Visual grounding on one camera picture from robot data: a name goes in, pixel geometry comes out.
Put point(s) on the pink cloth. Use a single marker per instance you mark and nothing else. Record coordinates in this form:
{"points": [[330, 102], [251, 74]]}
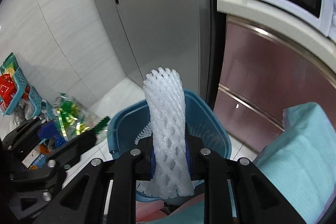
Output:
{"points": [[152, 211]]}

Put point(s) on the printed cardboard box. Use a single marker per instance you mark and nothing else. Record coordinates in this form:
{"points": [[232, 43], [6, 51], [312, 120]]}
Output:
{"points": [[35, 158]]}

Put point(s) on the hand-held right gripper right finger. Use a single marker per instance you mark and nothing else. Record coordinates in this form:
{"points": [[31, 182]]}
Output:
{"points": [[197, 161]]}

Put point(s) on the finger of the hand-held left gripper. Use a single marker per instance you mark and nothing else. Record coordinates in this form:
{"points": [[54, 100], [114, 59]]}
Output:
{"points": [[74, 146], [47, 130]]}

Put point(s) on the blue plastic bag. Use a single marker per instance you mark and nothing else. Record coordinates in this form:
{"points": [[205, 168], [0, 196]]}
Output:
{"points": [[58, 141]]}

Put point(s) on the small blue plastic basket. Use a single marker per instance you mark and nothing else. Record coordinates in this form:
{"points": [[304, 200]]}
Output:
{"points": [[35, 103]]}

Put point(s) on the red plastic packet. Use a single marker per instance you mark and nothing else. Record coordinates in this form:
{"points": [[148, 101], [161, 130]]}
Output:
{"points": [[6, 88]]}

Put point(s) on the blue grey printed tablecloth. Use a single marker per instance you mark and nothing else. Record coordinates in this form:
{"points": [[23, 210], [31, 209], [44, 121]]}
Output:
{"points": [[294, 161]]}

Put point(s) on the kitchen counter with pink cabinets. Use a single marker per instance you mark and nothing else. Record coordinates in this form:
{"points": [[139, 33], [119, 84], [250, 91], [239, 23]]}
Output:
{"points": [[262, 69]]}

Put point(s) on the grey refrigerator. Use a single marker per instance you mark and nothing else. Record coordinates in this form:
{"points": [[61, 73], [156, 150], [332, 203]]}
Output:
{"points": [[162, 16]]}

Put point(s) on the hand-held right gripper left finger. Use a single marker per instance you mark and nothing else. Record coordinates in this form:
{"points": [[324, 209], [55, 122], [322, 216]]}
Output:
{"points": [[144, 161]]}

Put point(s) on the blue trash bin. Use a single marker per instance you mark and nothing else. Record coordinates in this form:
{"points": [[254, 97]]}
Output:
{"points": [[204, 119]]}

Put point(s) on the green printed plastic wrapper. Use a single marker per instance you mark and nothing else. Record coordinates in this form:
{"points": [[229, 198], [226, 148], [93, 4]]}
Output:
{"points": [[71, 111]]}

